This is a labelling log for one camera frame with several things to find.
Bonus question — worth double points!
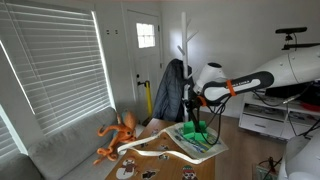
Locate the dark puffer jacket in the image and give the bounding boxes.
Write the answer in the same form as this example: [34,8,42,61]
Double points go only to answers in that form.
[152,58,194,122]

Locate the yellow pole with black handle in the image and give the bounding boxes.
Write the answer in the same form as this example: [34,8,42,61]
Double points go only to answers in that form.
[137,80,154,125]

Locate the black camera on stand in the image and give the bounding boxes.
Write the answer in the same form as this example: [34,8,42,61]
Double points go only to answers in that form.
[274,26,320,52]

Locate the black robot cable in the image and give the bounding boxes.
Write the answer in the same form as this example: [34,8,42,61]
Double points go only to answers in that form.
[197,94,233,147]

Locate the white printed tote bag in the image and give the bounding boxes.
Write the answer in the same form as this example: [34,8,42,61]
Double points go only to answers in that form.
[117,121,230,165]

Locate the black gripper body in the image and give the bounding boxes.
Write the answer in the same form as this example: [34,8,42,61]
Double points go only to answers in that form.
[184,94,202,117]

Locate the white window blinds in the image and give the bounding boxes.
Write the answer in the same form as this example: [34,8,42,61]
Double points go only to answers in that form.
[0,0,113,158]

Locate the green plastic box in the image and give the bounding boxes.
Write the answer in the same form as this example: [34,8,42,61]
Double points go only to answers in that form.
[182,120,209,143]

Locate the small dark figure sticker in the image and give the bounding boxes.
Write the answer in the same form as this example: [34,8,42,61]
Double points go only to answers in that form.
[141,168,160,180]

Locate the green box with cables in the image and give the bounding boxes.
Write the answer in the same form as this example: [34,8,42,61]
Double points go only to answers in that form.
[254,156,285,180]

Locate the grey sofa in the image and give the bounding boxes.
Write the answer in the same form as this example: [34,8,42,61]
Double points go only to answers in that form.
[0,106,138,180]

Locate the orange octopus plush toy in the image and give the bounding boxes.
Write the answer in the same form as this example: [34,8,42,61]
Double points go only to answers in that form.
[92,110,138,166]

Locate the white coat rack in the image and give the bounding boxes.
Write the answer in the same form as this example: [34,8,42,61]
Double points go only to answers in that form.
[176,11,200,123]

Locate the snowman sticker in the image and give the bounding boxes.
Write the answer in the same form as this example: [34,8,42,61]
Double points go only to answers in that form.
[115,156,139,180]

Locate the white door with window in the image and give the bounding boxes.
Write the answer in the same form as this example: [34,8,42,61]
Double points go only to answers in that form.
[125,9,164,123]

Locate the white shelf cabinet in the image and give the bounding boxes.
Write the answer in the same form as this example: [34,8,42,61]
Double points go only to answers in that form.
[238,91,320,141]

